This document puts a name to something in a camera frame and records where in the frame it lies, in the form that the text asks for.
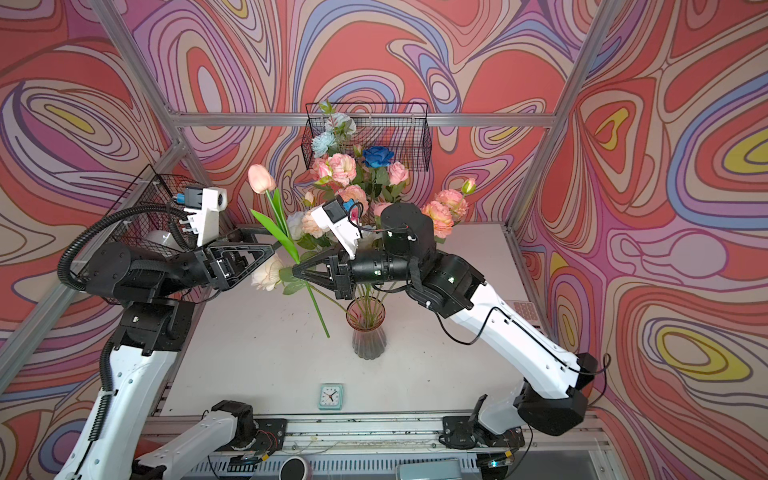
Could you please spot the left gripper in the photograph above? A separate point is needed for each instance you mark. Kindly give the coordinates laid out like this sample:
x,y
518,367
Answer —
x,y
219,270

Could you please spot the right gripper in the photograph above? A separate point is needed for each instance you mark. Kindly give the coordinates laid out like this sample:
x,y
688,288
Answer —
x,y
341,277

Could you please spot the pale pink rose stem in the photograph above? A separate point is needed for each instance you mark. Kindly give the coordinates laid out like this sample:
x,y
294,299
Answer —
x,y
276,275

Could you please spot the cream peony flower stem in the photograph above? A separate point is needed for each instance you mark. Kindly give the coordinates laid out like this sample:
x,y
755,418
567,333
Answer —
x,y
309,224

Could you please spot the pink glass vase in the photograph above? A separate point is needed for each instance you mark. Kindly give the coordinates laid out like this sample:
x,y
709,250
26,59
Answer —
x,y
365,315

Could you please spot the pink tulip stem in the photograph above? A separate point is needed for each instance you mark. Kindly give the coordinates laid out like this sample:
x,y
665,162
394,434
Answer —
x,y
263,183

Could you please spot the pink peony flower stem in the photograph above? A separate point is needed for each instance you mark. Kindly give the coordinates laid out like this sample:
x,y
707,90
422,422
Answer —
x,y
356,194

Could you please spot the small pink rose stem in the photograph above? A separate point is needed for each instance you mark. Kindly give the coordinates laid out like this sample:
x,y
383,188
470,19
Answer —
x,y
379,207

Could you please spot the red pink rose stem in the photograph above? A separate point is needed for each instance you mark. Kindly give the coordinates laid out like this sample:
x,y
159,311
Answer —
x,y
321,171

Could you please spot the large peach rose stem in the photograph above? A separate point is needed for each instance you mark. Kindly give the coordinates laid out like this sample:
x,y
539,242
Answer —
x,y
342,169

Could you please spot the blue rose stem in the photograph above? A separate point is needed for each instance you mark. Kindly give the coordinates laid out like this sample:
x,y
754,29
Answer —
x,y
376,162

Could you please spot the pale blue flower stem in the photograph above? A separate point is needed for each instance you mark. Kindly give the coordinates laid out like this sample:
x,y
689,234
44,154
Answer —
x,y
335,131

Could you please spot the white rose stem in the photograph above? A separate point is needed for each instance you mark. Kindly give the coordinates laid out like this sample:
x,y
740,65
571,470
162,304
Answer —
x,y
295,224

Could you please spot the pink double peony stem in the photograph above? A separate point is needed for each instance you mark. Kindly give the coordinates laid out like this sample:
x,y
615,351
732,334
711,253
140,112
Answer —
x,y
448,208

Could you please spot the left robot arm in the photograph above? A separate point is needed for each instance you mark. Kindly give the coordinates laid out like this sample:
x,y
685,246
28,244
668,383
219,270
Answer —
x,y
150,335

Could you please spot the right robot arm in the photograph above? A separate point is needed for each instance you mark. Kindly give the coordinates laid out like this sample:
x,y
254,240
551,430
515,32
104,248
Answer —
x,y
550,396

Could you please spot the white bowl in basket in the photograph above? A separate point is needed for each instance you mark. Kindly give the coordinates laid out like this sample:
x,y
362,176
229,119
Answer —
x,y
162,238

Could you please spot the small teal clock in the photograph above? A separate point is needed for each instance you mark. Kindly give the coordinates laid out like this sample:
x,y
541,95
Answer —
x,y
331,396

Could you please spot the black white round cup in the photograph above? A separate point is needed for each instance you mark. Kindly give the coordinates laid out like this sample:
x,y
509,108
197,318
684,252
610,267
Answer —
x,y
295,468

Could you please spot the pink calculator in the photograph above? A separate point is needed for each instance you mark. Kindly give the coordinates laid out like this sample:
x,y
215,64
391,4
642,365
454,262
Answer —
x,y
528,311

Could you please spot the grey box at bottom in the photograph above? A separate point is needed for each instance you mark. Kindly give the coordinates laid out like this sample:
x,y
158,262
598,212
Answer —
x,y
448,469

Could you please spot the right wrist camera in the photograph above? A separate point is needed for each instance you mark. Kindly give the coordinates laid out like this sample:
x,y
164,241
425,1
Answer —
x,y
333,216

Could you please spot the black wire basket left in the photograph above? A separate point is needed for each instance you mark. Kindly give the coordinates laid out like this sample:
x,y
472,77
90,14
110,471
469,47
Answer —
x,y
151,188

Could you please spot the black wire basket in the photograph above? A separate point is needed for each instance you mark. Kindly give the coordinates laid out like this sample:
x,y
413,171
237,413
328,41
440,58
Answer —
x,y
151,188
400,126

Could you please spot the black wire basket back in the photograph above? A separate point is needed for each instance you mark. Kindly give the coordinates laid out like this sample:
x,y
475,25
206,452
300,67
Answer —
x,y
400,126

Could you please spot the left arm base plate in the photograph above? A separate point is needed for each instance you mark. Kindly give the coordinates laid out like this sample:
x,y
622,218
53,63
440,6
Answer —
x,y
268,436

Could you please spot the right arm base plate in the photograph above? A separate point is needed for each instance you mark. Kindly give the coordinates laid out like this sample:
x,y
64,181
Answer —
x,y
462,433

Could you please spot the aluminium mounting rail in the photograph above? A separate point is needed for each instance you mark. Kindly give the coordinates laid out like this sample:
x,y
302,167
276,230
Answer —
x,y
413,432

